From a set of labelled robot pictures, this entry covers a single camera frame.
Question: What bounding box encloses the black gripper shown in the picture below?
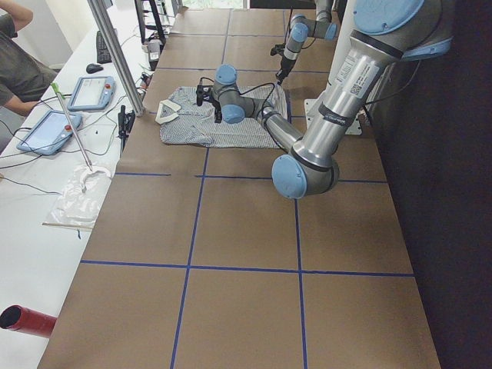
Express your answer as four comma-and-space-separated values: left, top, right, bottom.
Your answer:
275, 57, 294, 83
209, 88, 222, 123

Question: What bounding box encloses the navy white striped polo shirt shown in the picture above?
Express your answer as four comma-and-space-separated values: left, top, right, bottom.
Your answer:
155, 86, 277, 148

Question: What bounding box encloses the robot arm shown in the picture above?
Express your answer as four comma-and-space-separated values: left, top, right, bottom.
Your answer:
270, 0, 337, 85
196, 1, 456, 199

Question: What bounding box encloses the black tool on table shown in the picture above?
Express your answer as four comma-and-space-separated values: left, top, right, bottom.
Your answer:
118, 105, 135, 155

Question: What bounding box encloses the far blue teach pendant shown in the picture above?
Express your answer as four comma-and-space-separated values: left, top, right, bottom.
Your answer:
68, 76, 115, 111

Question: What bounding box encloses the blue teach pendant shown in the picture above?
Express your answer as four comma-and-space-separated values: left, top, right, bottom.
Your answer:
68, 76, 115, 111
16, 110, 72, 155

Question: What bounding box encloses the black keyboard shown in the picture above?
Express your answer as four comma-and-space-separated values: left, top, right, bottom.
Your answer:
95, 31, 112, 64

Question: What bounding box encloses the black computer mouse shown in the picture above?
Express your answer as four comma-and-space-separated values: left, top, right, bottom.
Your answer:
85, 63, 104, 74

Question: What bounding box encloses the metal rod green tip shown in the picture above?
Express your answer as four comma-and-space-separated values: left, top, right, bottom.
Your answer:
50, 82, 92, 171

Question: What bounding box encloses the clear plastic bag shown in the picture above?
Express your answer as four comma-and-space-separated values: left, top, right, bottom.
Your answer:
42, 165, 114, 231

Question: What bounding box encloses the near blue teach pendant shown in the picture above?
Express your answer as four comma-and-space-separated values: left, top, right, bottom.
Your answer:
16, 110, 72, 155

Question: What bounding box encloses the person in grey shirt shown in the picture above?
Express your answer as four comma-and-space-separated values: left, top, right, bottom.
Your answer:
1, 1, 57, 117

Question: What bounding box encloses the red cylinder tube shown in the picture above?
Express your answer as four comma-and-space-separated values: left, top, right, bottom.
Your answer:
1, 305, 57, 338

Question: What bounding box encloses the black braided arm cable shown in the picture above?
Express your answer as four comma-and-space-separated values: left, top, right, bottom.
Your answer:
238, 81, 278, 116

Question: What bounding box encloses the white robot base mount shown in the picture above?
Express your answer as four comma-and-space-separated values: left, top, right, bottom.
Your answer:
304, 98, 364, 136

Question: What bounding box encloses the aluminium profile post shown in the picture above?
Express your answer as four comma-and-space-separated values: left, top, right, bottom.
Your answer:
88, 0, 145, 117

